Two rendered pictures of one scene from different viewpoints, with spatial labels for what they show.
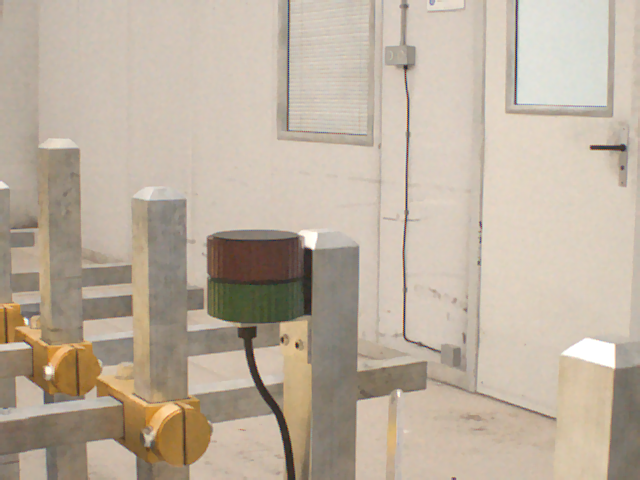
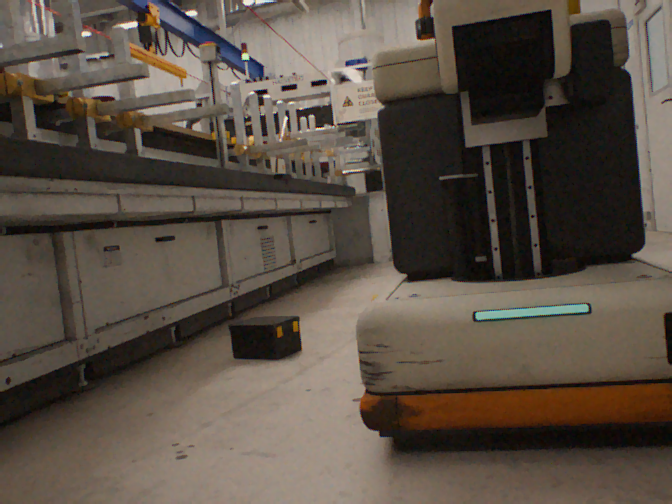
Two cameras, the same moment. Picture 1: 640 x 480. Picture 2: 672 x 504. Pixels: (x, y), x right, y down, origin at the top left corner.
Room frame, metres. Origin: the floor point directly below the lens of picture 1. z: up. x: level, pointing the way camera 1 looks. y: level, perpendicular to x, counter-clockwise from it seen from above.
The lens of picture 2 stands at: (-1.56, -2.63, 0.44)
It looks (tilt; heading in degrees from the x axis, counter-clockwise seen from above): 3 degrees down; 45
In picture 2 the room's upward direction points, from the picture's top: 6 degrees counter-clockwise
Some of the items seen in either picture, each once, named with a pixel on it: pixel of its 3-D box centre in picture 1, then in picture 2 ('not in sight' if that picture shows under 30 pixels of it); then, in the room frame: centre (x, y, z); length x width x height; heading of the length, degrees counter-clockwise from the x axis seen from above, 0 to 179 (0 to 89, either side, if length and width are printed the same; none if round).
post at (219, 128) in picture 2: not in sight; (217, 116); (0.07, -0.41, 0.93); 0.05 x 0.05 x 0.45; 33
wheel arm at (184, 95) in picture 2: not in sight; (119, 107); (-0.69, -0.99, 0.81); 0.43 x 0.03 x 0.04; 123
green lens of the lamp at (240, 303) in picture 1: (255, 295); not in sight; (0.68, 0.04, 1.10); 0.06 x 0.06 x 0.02
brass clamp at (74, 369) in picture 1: (55, 359); not in sight; (1.15, 0.29, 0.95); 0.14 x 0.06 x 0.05; 33
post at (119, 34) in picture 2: not in sight; (128, 104); (-0.56, -0.81, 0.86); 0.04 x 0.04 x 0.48; 33
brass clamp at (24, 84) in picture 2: not in sight; (25, 88); (-0.96, -1.07, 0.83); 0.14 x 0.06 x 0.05; 33
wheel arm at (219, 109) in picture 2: not in sight; (162, 119); (-0.48, -0.86, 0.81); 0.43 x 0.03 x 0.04; 123
